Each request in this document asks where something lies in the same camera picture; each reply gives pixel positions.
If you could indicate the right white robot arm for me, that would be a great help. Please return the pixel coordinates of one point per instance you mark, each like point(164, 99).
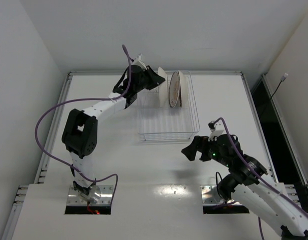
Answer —
point(246, 184)

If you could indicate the orange sunburst glass plate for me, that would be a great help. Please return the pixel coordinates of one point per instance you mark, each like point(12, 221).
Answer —
point(174, 90)

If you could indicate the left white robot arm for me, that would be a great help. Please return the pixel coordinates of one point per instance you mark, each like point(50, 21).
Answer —
point(81, 128)

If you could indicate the metal base plate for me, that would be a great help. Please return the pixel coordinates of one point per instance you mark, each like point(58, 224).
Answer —
point(210, 196)
point(99, 195)

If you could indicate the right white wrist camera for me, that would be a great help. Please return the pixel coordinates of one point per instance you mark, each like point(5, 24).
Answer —
point(216, 128)

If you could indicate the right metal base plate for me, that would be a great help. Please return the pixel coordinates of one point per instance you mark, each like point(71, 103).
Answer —
point(210, 196)

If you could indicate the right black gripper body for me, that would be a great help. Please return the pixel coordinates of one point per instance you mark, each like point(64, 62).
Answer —
point(202, 148)

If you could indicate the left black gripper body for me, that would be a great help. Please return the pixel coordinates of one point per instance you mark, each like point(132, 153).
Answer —
point(148, 77)

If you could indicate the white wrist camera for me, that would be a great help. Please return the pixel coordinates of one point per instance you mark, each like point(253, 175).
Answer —
point(138, 61)
point(216, 128)

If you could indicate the floral plate brown rim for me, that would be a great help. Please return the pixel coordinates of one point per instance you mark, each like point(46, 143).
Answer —
point(184, 95)
point(163, 88)

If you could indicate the white wire dish rack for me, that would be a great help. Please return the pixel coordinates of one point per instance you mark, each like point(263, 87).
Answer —
point(161, 123)

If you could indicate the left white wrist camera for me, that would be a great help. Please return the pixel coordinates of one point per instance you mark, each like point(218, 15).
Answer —
point(138, 61)

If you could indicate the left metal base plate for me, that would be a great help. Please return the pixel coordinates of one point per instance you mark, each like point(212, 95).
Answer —
point(99, 195)

